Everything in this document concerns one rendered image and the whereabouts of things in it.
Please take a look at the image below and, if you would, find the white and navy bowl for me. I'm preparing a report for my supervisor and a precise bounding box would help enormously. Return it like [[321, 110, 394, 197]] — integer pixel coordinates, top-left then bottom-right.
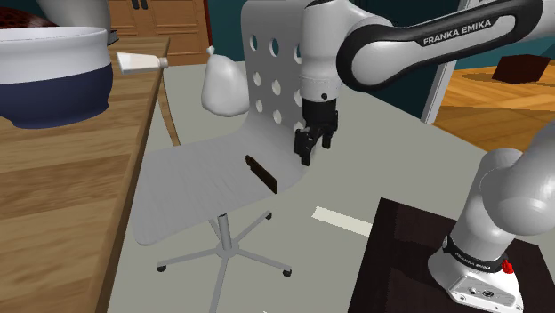
[[0, 26, 115, 130]]

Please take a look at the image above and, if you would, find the wooden cabinet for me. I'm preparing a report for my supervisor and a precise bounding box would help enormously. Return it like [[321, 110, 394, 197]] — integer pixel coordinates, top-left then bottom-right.
[[106, 0, 213, 67]]

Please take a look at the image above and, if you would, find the white tied bag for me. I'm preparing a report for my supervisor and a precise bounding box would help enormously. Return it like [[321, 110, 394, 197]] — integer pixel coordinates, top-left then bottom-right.
[[200, 44, 251, 118]]

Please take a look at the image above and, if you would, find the white squeeze tube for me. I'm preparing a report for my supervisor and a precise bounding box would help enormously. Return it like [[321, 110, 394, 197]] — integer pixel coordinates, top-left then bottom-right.
[[115, 51, 170, 76]]

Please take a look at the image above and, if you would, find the grey rounded vessel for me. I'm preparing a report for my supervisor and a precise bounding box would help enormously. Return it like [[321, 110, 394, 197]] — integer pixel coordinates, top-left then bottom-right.
[[36, 0, 120, 45]]

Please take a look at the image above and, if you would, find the white perforated swivel chair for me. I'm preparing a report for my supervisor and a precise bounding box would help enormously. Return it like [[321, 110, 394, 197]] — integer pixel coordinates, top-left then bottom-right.
[[130, 0, 314, 313]]

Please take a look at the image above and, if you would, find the dark red mesh object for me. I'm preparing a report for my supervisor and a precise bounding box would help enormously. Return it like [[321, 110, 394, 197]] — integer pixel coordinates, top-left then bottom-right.
[[0, 6, 59, 30]]

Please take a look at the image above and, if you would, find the wooden table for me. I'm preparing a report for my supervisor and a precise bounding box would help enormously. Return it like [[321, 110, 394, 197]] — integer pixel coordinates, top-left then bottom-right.
[[0, 36, 181, 313]]

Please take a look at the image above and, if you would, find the dark brown box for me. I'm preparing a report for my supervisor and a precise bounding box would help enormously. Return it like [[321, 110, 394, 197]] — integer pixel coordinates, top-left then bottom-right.
[[491, 54, 552, 85]]

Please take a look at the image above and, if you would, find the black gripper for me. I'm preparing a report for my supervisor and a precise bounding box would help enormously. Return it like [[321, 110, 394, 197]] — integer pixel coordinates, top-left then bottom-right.
[[293, 97, 340, 167]]

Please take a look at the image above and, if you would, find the dark robot stand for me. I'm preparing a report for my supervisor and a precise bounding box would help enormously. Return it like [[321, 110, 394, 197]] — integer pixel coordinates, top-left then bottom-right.
[[346, 197, 555, 313]]

